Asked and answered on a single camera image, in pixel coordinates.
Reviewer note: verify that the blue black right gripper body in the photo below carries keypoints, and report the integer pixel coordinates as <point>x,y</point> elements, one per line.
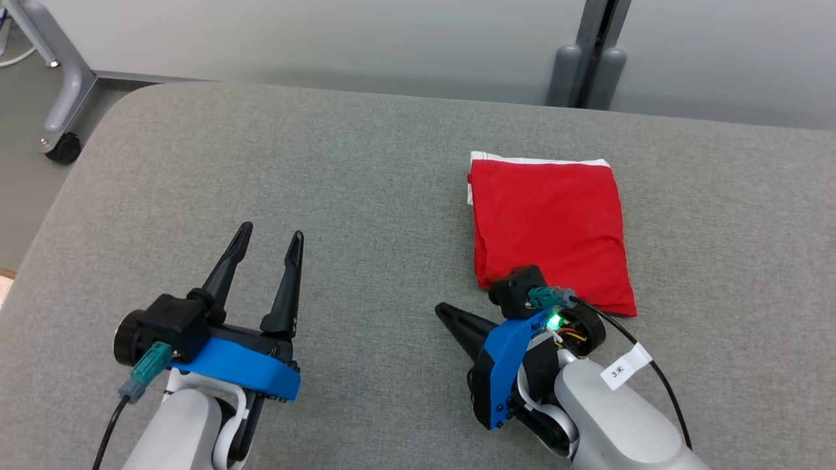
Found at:
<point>499,365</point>

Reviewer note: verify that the grey metal stand leg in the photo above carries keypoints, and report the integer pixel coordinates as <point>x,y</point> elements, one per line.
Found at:
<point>72,85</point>

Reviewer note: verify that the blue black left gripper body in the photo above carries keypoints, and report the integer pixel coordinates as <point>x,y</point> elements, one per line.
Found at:
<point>241,365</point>

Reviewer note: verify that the red shirt white sleeves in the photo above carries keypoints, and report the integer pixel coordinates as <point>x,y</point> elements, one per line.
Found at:
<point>548,215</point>

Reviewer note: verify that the black caster wheel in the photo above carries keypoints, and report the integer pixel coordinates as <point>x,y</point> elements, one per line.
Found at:
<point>64,149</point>

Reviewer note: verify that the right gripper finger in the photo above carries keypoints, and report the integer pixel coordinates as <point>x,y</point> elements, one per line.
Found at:
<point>467,326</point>

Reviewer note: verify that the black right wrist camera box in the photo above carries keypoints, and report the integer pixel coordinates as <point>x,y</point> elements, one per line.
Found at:
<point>516,290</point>

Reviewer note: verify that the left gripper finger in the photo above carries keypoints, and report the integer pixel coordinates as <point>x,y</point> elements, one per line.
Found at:
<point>287,300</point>
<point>230,267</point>

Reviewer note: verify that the grey cylindrical post cap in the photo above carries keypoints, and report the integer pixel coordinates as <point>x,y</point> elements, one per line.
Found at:
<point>607,78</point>
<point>565,75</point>

